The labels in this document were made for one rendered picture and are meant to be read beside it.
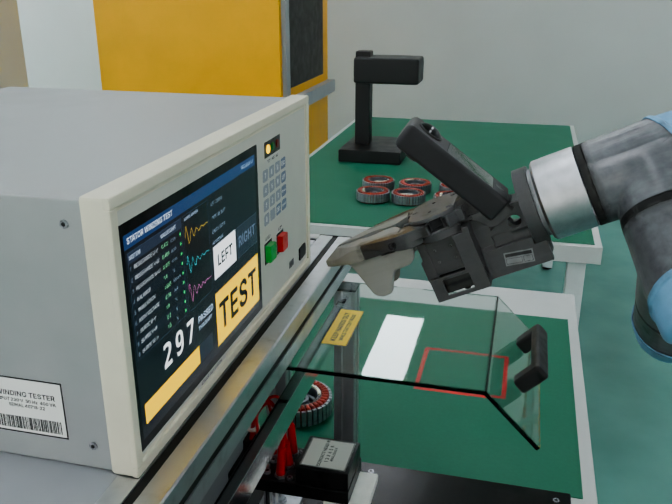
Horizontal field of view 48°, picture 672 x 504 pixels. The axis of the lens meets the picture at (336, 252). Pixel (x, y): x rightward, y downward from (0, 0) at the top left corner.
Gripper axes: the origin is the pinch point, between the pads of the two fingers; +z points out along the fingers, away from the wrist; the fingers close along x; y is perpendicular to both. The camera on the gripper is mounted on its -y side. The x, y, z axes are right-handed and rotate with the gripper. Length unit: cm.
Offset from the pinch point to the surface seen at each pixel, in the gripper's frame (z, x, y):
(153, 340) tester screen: 5.8, -24.9, -4.4
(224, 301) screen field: 6.8, -12.0, -2.1
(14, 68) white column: 254, 311, -92
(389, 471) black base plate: 15.5, 22.2, 38.9
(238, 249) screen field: 5.3, -8.2, -5.3
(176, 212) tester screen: 2.4, -19.8, -11.6
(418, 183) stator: 33, 181, 30
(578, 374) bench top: -9, 63, 53
